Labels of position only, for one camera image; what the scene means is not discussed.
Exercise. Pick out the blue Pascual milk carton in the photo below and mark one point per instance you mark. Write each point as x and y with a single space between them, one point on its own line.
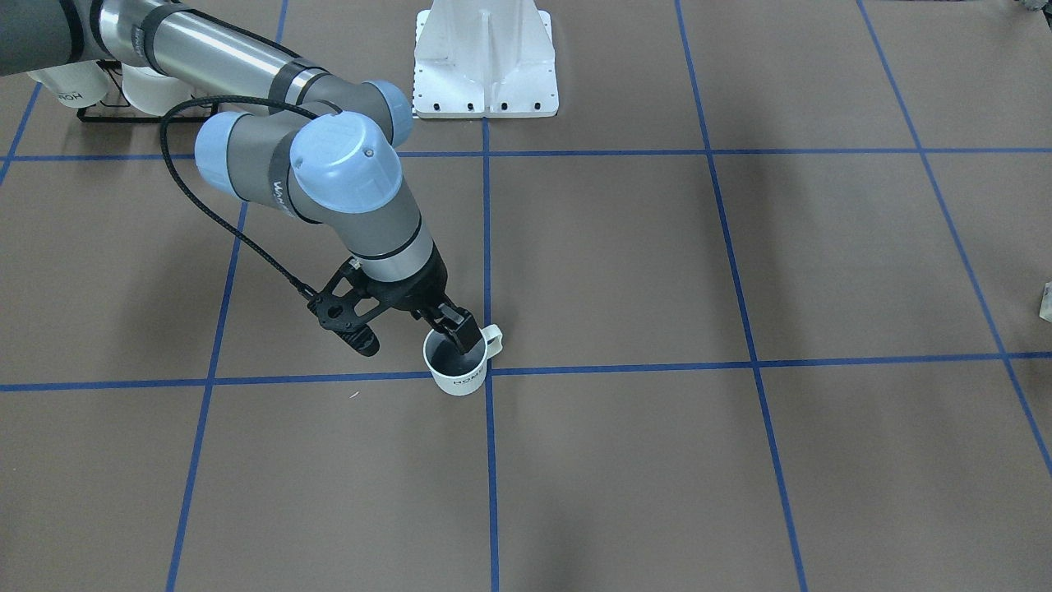
1045 308

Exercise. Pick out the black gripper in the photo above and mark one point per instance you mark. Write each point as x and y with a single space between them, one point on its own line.
413 293

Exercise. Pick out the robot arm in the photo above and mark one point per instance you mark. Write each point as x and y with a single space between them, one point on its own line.
324 152

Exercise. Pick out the white cup bottom on rack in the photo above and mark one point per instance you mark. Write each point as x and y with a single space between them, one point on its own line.
152 92

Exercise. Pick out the white home mug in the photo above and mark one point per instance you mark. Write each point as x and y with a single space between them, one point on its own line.
75 85
461 374

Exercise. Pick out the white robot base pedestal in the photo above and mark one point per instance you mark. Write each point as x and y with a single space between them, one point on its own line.
484 59

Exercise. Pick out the white HOME mug on rack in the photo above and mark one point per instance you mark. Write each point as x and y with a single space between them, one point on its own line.
75 85

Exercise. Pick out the black wire cup rack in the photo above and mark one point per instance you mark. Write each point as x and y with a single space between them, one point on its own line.
114 108

